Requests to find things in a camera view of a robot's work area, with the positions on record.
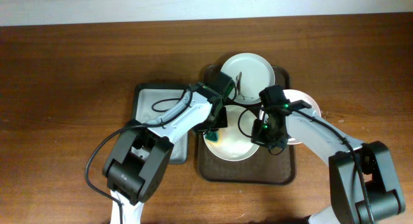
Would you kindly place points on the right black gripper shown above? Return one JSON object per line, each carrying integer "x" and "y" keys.
{"x": 258, "y": 138}

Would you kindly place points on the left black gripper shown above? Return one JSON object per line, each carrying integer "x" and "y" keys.
{"x": 221, "y": 122}

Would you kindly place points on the grey-white plate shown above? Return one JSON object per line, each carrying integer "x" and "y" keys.
{"x": 251, "y": 74}

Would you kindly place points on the white plate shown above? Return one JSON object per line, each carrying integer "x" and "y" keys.
{"x": 236, "y": 144}

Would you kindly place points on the pink plate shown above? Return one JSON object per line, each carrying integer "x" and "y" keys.
{"x": 295, "y": 95}

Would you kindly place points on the green and yellow sponge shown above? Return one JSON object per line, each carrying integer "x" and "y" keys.
{"x": 213, "y": 136}

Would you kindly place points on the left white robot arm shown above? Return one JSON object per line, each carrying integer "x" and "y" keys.
{"x": 140, "y": 156}

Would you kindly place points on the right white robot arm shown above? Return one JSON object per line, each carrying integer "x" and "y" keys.
{"x": 364, "y": 185}

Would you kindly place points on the large brown serving tray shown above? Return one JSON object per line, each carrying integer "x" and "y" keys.
{"x": 261, "y": 168}

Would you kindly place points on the small black metal tray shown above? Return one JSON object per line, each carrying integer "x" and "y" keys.
{"x": 145, "y": 95}

